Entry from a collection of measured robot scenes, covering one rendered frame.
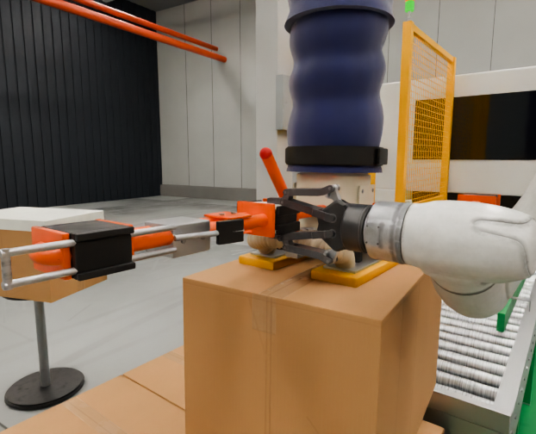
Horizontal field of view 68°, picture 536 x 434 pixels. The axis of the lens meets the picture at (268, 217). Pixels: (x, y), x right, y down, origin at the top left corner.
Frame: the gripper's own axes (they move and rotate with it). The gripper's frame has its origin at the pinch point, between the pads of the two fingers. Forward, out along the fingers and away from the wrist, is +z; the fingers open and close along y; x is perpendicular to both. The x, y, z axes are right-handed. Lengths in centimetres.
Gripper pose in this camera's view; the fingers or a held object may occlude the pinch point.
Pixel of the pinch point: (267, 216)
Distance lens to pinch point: 73.4
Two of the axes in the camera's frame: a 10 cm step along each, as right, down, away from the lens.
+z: -7.9, -0.9, 6.0
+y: 0.0, 9.9, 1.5
